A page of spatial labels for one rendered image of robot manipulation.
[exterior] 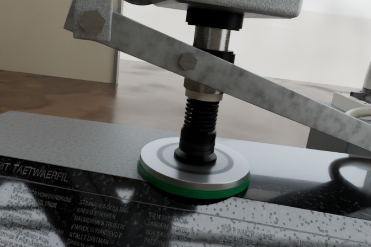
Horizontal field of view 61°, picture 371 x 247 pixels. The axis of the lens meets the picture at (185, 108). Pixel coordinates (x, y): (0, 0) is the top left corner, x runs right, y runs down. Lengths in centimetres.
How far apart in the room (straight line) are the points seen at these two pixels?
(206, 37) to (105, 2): 18
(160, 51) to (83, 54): 520
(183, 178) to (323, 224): 24
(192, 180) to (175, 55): 20
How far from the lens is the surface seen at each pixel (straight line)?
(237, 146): 79
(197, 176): 55
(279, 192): 61
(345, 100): 170
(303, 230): 58
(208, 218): 55
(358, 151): 156
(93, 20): 45
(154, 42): 49
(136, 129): 82
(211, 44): 54
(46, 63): 592
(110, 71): 558
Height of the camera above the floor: 110
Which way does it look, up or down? 14 degrees down
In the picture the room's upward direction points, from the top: 7 degrees clockwise
